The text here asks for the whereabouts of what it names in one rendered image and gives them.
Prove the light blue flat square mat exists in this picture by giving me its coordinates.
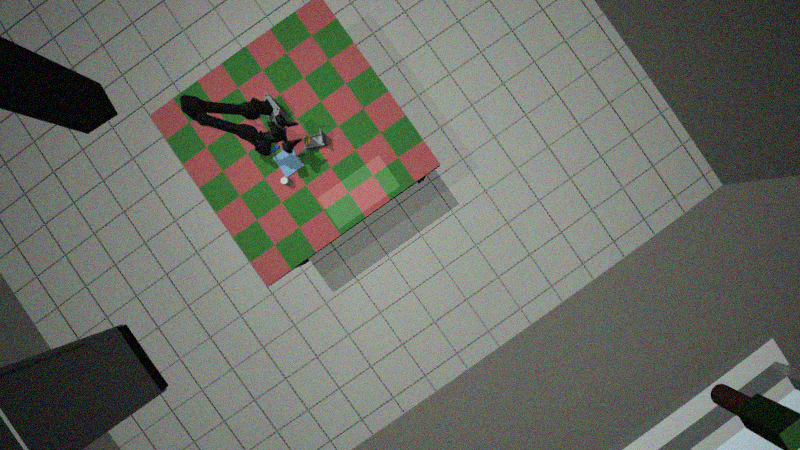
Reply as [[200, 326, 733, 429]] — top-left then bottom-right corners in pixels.
[[273, 149, 304, 177]]

